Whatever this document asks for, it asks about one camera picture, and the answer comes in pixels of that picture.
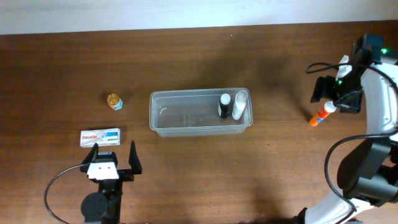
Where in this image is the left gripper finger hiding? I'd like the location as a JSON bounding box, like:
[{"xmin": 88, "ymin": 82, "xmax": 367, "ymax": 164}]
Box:
[
  {"xmin": 82, "ymin": 143, "xmax": 99, "ymax": 164},
  {"xmin": 129, "ymin": 141, "xmax": 142, "ymax": 174}
]

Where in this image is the orange tube white cap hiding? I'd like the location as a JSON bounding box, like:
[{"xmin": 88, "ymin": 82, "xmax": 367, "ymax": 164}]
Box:
[{"xmin": 309, "ymin": 101, "xmax": 336, "ymax": 126}]

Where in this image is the white translucent bottle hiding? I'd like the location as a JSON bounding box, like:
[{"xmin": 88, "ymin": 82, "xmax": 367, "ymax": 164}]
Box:
[{"xmin": 232, "ymin": 90, "xmax": 248, "ymax": 120}]

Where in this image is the black bottle white cap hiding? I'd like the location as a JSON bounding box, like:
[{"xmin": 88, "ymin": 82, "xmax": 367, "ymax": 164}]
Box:
[{"xmin": 218, "ymin": 93, "xmax": 231, "ymax": 119}]

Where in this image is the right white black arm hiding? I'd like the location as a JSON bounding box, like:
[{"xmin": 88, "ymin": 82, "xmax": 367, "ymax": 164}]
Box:
[{"xmin": 294, "ymin": 34, "xmax": 397, "ymax": 223}]

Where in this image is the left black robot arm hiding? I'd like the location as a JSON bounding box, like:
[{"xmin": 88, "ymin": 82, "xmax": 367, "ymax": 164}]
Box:
[{"xmin": 80, "ymin": 141, "xmax": 142, "ymax": 224}]

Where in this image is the clear plastic container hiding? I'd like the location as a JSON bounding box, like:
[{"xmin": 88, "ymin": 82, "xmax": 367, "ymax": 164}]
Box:
[{"xmin": 149, "ymin": 88, "xmax": 254, "ymax": 137}]

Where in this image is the white Panadol box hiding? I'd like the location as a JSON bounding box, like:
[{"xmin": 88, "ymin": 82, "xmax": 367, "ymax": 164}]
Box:
[{"xmin": 80, "ymin": 128, "xmax": 121, "ymax": 147}]

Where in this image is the gold lid small jar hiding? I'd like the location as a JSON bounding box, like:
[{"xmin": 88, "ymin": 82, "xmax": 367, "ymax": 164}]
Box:
[{"xmin": 107, "ymin": 93, "xmax": 123, "ymax": 110}]

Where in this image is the left black cable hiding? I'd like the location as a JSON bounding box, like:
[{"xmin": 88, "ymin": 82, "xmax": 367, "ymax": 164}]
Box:
[{"xmin": 44, "ymin": 164, "xmax": 85, "ymax": 224}]

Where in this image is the black cable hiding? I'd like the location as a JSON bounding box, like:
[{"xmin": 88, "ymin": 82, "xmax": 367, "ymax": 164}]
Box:
[
  {"xmin": 44, "ymin": 164, "xmax": 85, "ymax": 224},
  {"xmin": 305, "ymin": 62, "xmax": 398, "ymax": 218}
]

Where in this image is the right black cable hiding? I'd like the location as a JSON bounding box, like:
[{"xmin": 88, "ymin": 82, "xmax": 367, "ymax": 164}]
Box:
[{"xmin": 305, "ymin": 62, "xmax": 398, "ymax": 218}]

